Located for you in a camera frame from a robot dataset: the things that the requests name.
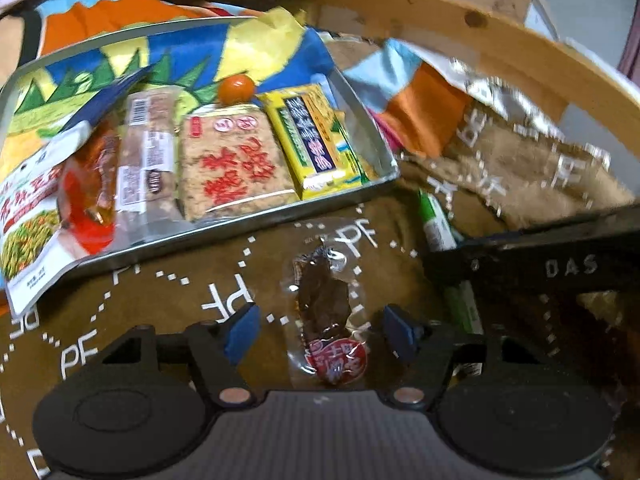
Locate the metal tray with dinosaur print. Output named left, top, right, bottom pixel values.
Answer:
left=0, top=15, right=402, bottom=281

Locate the brown red crispy snack pack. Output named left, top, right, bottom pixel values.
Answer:
left=178, top=104, right=298, bottom=222

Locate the white green bean snack bag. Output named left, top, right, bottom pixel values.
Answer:
left=1, top=120, right=91, bottom=318

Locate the curved wooden bed rail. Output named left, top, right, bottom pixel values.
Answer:
left=303, top=0, right=639, bottom=154

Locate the green sausage stick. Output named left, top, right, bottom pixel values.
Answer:
left=418, top=190, right=485, bottom=336

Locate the small orange tangerine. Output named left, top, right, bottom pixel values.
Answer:
left=217, top=74, right=256, bottom=106

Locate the blue white long box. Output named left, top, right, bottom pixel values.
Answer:
left=62, top=66, right=153, bottom=132

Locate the orange red snack bag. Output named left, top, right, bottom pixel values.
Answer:
left=58, top=113, right=120, bottom=255

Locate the colourful cartoon monkey blanket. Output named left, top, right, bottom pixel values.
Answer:
left=1, top=0, right=631, bottom=479

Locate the clear dark meat snack pack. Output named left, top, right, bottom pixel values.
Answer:
left=281, top=233, right=372, bottom=390

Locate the long clear bread snack pack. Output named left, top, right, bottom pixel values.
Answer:
left=114, top=86, right=184, bottom=248

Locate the yellow purple cracker pack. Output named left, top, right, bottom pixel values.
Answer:
left=257, top=84, right=369, bottom=200

